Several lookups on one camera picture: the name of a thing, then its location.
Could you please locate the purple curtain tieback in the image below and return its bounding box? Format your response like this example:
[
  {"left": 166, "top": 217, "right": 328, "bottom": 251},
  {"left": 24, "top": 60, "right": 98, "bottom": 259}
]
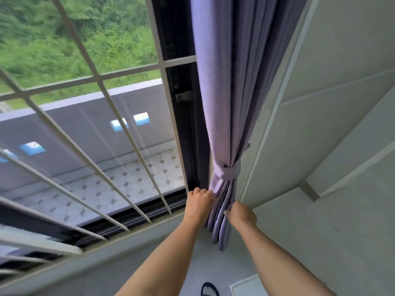
[{"left": 214, "top": 143, "right": 251, "bottom": 181}]

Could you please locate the white board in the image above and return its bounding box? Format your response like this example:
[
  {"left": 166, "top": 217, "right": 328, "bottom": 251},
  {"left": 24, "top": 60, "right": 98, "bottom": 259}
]
[{"left": 229, "top": 273, "right": 261, "bottom": 296}]

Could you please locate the person's right hand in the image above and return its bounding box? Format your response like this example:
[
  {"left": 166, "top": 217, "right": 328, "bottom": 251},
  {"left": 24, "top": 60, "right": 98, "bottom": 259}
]
[{"left": 223, "top": 201, "right": 258, "bottom": 229}]

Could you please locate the black slipper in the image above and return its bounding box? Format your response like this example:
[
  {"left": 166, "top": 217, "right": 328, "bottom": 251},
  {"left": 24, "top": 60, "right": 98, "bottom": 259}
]
[{"left": 201, "top": 282, "right": 220, "bottom": 296}]

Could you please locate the person's left hand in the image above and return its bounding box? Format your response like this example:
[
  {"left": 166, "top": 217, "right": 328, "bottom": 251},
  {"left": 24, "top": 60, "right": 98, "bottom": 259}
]
[{"left": 186, "top": 187, "right": 217, "bottom": 223}]

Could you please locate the white metal window grille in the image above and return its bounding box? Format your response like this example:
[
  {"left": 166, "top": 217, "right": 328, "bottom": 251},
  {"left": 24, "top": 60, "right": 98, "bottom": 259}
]
[{"left": 0, "top": 0, "right": 198, "bottom": 276}]

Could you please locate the person's right forearm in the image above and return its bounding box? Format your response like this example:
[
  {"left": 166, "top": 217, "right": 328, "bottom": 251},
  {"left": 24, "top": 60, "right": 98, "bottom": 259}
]
[{"left": 232, "top": 223, "right": 337, "bottom": 296}]

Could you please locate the person's left forearm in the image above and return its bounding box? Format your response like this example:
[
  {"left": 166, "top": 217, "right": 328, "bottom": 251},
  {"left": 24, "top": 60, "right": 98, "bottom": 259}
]
[{"left": 115, "top": 213, "right": 208, "bottom": 296}]

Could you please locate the purple curtain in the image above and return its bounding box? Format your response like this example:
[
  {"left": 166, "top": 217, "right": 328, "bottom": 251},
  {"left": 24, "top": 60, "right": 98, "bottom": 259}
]
[{"left": 190, "top": 0, "right": 309, "bottom": 252}]

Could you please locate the black window frame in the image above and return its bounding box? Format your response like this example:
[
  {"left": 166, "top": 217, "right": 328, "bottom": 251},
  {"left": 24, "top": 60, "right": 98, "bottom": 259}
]
[{"left": 0, "top": 0, "right": 213, "bottom": 272}]

